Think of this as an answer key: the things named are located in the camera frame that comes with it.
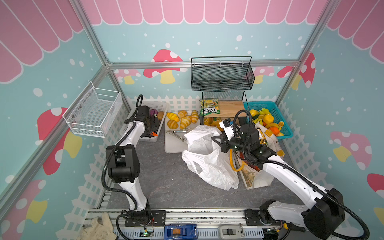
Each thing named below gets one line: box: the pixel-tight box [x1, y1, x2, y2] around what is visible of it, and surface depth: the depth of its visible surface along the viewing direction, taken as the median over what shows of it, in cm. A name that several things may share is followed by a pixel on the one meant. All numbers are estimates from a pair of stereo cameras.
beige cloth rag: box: [76, 212, 118, 240], surface depth 72 cm
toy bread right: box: [191, 110, 200, 124], surface depth 118 cm
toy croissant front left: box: [167, 119, 179, 129], surface depth 111 cm
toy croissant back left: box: [166, 112, 180, 122], surface depth 118 cm
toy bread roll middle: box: [177, 110, 188, 118], surface depth 118 cm
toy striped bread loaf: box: [180, 116, 192, 130], surface depth 113 cm
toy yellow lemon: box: [263, 114, 274, 124], surface depth 105 cm
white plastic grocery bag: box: [182, 124, 240, 191], surface depth 70 cm
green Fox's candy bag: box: [200, 99, 221, 116], surface depth 99 cm
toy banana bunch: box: [253, 109, 270, 126], surface depth 108 cm
